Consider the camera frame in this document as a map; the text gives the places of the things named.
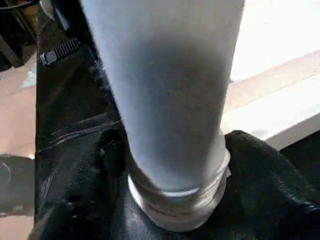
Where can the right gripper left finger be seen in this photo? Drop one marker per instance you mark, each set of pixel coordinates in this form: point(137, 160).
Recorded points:
point(85, 200)

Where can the white plastic table top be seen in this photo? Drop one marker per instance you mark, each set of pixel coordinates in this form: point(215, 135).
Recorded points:
point(275, 75)

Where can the white plastic table leg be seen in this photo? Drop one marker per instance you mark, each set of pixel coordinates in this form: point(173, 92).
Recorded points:
point(165, 100)

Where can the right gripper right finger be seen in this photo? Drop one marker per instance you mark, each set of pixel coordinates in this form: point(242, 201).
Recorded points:
point(270, 195)

